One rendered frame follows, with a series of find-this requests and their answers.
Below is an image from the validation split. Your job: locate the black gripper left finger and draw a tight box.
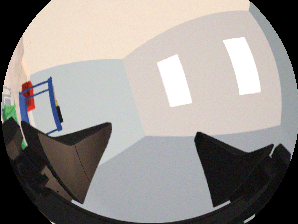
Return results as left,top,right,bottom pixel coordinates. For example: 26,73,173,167
21,120,112,204

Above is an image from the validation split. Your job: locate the green plastic tray with grey wire bars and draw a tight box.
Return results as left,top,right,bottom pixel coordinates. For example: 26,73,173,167
3,97,27,151

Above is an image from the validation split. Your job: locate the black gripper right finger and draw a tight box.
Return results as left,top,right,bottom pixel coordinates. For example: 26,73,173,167
194,132,274,208

